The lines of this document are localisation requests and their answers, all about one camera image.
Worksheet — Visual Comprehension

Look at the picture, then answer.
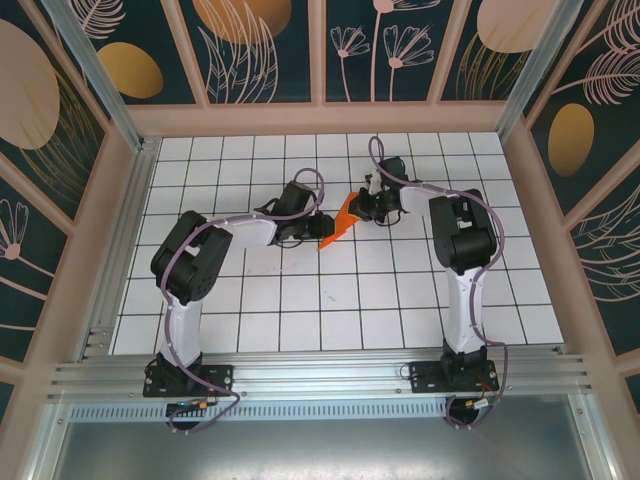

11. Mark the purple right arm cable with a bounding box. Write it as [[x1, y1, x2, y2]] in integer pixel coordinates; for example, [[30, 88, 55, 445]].
[[368, 135, 511, 432]]

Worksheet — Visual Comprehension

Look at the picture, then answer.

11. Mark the orange square paper sheet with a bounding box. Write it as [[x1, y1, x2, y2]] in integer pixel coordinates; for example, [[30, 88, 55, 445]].
[[316, 191, 364, 252]]

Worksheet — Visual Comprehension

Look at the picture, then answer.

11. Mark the aluminium mounting rail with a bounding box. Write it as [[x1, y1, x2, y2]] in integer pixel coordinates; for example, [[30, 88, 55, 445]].
[[46, 347, 599, 404]]

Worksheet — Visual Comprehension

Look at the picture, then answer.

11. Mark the aluminium side rail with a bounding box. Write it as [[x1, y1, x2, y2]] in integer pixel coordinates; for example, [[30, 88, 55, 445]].
[[74, 138, 162, 362]]

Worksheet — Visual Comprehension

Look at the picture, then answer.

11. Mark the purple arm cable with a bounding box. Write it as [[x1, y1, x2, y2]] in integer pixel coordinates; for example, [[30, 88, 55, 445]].
[[159, 168, 327, 435], [368, 135, 511, 432]]

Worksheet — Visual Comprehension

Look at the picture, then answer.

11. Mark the grey metal sheet shelf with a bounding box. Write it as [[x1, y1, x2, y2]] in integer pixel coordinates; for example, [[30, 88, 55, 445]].
[[27, 392, 619, 480]]

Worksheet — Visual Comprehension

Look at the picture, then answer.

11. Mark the aluminium frame post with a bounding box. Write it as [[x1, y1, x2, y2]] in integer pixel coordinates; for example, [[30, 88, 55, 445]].
[[39, 0, 147, 151], [494, 0, 576, 139]]

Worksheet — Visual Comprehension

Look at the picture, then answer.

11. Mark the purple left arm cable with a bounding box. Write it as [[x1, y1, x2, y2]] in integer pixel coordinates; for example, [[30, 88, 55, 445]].
[[159, 168, 327, 435]]

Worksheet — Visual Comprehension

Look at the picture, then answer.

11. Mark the slotted grey cable duct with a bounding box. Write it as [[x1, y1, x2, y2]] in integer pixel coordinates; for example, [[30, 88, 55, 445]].
[[68, 403, 454, 422]]

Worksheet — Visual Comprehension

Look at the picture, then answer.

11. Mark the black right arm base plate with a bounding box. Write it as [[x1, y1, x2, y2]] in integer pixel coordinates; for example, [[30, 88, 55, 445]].
[[408, 359, 499, 395]]

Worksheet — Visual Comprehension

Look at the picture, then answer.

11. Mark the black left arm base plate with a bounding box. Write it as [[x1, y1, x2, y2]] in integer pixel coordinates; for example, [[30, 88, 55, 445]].
[[143, 363, 236, 399]]

